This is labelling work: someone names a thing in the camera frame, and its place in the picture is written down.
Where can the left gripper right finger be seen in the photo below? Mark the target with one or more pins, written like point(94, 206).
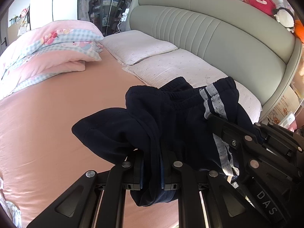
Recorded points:
point(206, 199)

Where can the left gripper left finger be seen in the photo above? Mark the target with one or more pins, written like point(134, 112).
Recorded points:
point(94, 200)

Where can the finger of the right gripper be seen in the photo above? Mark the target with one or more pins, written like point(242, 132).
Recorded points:
point(233, 134)
point(247, 170)

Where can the navy shorts with white stripes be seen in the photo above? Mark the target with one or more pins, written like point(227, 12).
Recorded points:
point(170, 122)

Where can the white cartoon print pajamas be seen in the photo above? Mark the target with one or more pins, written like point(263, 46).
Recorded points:
point(11, 209)

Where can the grey green padded headboard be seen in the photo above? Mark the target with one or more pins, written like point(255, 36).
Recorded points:
point(230, 35)

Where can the pink pillow near headboard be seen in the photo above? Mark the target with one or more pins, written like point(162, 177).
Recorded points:
point(158, 70)

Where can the pink pillow near duvet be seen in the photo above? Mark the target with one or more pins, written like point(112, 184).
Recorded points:
point(131, 47)

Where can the pink checkered folded duvet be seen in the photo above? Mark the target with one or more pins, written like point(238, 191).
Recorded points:
point(59, 47)

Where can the dark glass wardrobe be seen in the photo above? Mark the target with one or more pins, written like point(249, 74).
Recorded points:
point(105, 14)

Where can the white wardrobe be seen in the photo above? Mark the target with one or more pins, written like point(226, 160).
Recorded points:
point(43, 12)

